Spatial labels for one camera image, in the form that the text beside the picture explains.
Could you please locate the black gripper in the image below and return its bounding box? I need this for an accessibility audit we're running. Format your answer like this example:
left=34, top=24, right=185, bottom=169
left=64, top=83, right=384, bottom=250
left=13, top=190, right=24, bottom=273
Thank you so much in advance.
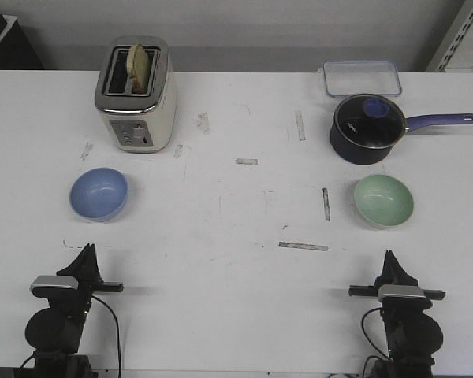
left=48, top=243, right=124, bottom=311
left=348, top=250, right=446, bottom=311

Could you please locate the glass pot lid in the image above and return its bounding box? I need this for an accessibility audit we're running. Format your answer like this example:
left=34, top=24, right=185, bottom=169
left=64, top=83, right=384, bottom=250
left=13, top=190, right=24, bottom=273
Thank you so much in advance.
left=334, top=94, right=405, bottom=149

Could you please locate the green bowl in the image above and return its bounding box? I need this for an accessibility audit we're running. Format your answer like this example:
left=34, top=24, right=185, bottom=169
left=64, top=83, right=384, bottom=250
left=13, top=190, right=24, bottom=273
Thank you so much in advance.
left=353, top=174, right=415, bottom=228

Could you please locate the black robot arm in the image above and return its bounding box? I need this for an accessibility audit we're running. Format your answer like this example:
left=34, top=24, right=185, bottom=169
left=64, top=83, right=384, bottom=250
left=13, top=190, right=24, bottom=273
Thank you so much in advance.
left=348, top=250, right=446, bottom=377
left=20, top=243, right=124, bottom=377

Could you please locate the cream and silver toaster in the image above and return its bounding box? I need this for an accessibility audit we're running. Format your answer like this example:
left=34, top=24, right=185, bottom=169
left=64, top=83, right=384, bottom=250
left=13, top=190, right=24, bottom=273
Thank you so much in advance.
left=95, top=35, right=177, bottom=153

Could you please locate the clear plastic food container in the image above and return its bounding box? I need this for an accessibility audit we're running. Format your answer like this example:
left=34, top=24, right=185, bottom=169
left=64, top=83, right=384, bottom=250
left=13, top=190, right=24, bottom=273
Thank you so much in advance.
left=319, top=61, right=402, bottom=98

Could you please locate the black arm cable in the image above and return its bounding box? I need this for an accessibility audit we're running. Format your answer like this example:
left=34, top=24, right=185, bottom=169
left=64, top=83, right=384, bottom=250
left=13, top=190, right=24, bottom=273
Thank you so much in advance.
left=91, top=295, right=122, bottom=375
left=360, top=306, right=393, bottom=361

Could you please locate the dark blue saucepan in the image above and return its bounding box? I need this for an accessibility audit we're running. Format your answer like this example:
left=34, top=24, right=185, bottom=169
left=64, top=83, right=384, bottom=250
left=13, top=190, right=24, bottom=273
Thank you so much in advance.
left=330, top=113, right=473, bottom=165

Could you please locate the slice of toast bread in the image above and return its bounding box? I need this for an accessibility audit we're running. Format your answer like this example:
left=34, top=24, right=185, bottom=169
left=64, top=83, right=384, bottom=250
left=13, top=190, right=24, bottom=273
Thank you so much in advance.
left=126, top=44, right=150, bottom=94

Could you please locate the blue bowl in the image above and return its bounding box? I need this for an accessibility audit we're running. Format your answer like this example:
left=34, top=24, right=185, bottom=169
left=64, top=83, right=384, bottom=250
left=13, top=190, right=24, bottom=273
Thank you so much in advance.
left=69, top=168, right=128, bottom=221

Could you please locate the white metal shelf upright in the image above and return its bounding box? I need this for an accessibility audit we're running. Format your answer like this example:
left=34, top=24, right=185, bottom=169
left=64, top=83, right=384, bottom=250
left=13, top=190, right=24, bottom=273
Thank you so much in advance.
left=424, top=1, right=473, bottom=73

